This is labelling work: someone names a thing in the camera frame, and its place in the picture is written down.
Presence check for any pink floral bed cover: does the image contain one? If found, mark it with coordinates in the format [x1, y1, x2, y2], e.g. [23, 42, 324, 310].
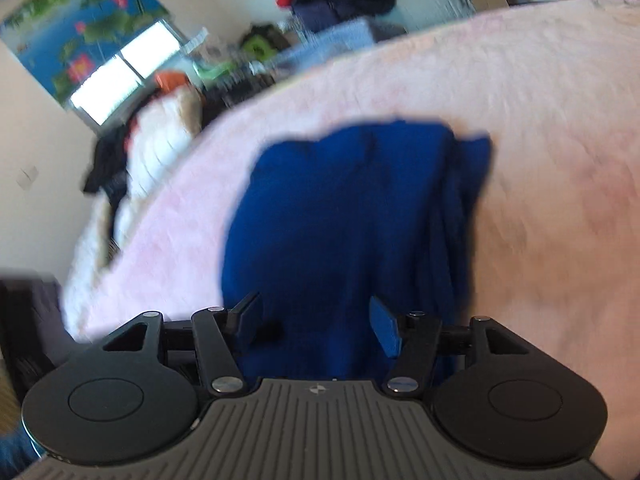
[62, 0, 639, 479]

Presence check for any light blue towel blanket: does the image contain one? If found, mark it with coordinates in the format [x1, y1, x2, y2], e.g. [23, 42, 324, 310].
[267, 18, 406, 76]

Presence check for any wall switch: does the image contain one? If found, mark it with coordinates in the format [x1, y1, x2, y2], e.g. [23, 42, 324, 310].
[16, 166, 39, 191]

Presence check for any bright window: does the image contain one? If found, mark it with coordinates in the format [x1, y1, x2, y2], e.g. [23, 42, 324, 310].
[70, 21, 182, 126]

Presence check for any lotus flower window blind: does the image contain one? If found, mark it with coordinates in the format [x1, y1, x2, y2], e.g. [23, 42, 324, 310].
[1, 0, 169, 104]

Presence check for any dark clothes pile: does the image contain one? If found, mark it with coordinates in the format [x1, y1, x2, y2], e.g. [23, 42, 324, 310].
[291, 0, 396, 32]

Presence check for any green plastic item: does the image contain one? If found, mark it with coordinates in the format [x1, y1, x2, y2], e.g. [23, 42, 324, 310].
[191, 28, 278, 84]

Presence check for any blue knitted garment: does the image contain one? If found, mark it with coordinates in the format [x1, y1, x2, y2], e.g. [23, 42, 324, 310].
[221, 122, 492, 380]

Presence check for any orange cloth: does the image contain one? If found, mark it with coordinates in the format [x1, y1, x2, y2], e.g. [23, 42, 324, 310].
[154, 70, 191, 94]

